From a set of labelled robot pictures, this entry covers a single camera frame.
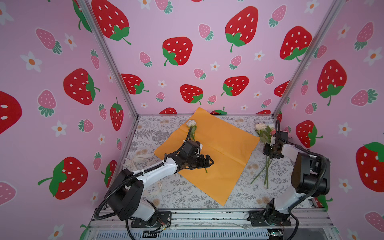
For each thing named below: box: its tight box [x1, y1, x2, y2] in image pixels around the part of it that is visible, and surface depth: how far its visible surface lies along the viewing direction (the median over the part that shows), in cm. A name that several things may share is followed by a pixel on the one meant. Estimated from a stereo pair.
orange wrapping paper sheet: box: [154, 107, 260, 207], surface depth 100 cm
